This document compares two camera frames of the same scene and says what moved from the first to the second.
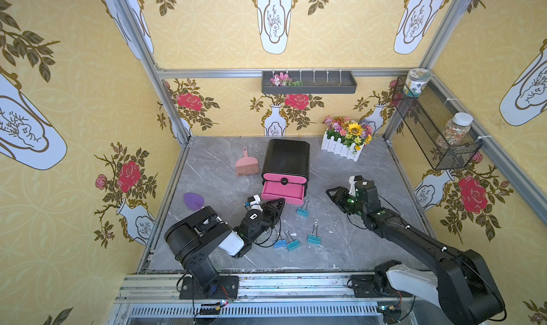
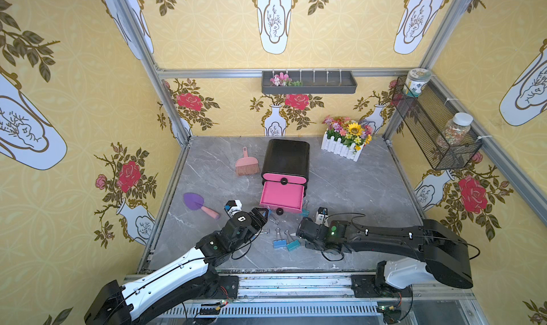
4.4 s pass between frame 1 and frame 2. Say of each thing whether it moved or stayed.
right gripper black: moved
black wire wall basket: stayed
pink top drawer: stayed
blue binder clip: stayed
